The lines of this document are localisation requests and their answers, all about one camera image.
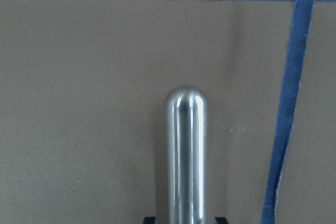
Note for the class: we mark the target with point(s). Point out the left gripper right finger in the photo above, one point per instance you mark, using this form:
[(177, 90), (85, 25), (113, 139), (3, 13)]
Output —
[(220, 220)]

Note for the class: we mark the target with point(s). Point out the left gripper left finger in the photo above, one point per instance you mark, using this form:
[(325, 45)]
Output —
[(149, 220)]

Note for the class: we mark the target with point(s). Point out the steel muddler black tip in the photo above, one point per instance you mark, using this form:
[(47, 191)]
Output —
[(186, 135)]

